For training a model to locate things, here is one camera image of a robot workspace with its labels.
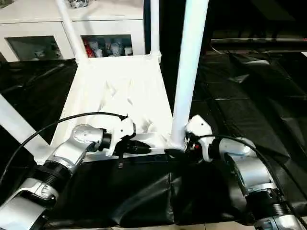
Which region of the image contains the white plastic table top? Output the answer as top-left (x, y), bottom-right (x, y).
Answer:
top-left (33, 53), bottom-right (186, 166)

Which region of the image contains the black plastic mat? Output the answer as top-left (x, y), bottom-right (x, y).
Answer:
top-left (0, 49), bottom-right (307, 227)

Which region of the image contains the red bottle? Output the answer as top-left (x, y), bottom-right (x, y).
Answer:
top-left (83, 40), bottom-right (94, 58)

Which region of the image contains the white cabinet with glass doors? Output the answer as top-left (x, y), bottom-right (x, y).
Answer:
top-left (0, 0), bottom-right (146, 62)

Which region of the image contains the dark patterned jar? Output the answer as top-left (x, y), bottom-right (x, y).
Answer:
top-left (66, 0), bottom-right (91, 10)

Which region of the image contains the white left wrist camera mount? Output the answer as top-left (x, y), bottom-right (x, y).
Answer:
top-left (101, 116), bottom-right (138, 157)

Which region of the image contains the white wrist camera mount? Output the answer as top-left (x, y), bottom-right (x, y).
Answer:
top-left (101, 116), bottom-right (138, 157)
top-left (184, 114), bottom-right (214, 162)

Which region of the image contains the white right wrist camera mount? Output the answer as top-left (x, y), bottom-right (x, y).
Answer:
top-left (184, 114), bottom-right (214, 162)

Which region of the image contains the dark metal rail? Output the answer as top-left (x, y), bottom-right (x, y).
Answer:
top-left (210, 38), bottom-right (307, 46)

